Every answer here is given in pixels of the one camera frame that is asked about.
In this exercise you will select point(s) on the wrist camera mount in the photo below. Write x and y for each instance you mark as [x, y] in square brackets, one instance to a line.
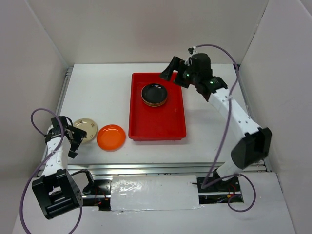
[192, 50]
[58, 125]

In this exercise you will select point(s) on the orange plate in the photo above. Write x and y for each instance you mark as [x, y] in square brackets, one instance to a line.
[110, 137]

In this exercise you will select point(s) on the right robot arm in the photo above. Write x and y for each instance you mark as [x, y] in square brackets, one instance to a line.
[253, 141]

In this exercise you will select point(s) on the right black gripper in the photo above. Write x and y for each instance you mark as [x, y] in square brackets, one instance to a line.
[167, 73]

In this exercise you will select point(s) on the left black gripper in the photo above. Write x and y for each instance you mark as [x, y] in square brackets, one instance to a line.
[79, 135]

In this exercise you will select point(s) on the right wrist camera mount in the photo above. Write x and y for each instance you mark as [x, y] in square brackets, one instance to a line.
[192, 50]

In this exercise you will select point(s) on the black plate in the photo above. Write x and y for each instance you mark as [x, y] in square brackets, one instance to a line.
[154, 92]

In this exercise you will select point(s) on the beige plate with characters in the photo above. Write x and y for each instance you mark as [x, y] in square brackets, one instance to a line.
[89, 126]

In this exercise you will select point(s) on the yellow patterned plate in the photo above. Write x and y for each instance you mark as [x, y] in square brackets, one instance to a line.
[150, 105]

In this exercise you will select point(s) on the white front cover panel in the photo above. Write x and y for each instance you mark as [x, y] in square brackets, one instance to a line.
[148, 193]

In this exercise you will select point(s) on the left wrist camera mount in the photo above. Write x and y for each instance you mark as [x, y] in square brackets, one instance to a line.
[58, 125]

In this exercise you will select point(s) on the red plastic bin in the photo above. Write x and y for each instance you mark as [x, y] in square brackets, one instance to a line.
[165, 122]

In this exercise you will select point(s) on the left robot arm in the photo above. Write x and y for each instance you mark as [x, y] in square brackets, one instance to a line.
[56, 190]

